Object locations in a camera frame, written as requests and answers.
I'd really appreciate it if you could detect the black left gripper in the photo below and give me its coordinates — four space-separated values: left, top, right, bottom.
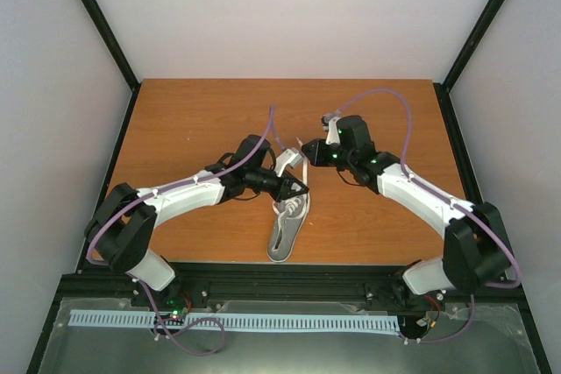
246 168 309 204

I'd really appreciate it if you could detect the white shoelace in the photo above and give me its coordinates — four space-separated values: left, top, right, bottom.
273 155 310 220

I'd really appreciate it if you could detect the grey canvas sneaker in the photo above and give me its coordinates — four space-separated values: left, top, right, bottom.
266 194 310 264

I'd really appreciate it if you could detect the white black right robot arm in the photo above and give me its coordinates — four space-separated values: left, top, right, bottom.
302 115 514 295

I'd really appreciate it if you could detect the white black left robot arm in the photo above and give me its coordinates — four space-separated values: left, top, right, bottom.
85 135 310 307

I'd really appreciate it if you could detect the small lit circuit board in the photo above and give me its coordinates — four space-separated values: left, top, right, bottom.
167 294 192 321

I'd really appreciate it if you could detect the clear plastic sheet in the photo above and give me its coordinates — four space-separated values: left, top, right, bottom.
445 303 523 335

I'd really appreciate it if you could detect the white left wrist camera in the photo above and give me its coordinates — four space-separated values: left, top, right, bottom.
274 148 303 177

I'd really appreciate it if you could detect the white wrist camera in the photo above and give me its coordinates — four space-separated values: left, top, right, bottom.
274 148 303 177
321 113 340 145

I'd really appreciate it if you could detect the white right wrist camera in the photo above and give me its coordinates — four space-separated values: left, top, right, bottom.
321 113 340 145

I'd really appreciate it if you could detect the black front frame rail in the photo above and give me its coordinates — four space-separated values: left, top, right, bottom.
54 263 525 315

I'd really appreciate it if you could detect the black right table rail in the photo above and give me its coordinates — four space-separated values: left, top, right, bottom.
432 81 512 279

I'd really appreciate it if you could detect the black table rail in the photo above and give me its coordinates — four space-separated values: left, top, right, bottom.
92 82 142 215
432 81 512 279

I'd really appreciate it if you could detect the black left table rail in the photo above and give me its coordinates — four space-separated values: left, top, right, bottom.
92 82 142 215

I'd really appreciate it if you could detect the light blue slotted cable duct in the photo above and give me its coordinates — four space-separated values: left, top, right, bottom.
67 309 400 335

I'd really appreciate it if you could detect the black right rear frame post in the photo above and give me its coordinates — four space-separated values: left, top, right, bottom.
442 0 506 94

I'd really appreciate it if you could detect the black frame post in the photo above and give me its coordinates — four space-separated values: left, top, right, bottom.
80 0 140 93
442 0 506 94

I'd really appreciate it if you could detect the black left rear frame post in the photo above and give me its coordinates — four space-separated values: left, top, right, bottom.
80 0 140 93

